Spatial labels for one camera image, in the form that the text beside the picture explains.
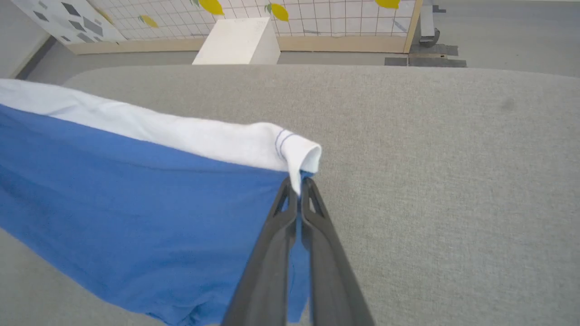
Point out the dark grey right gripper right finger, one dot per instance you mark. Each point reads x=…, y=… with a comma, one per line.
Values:
x=328, y=280

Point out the blue and white garment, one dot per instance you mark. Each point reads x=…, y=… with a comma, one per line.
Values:
x=136, y=217

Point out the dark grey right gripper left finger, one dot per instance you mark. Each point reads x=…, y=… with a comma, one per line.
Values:
x=267, y=271

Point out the white box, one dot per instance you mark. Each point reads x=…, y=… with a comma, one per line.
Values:
x=235, y=43

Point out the grey terrazzo pattern panel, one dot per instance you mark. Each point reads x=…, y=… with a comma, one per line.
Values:
x=72, y=20

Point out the lemon print grid panel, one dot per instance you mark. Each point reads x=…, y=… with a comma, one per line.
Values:
x=344, y=18

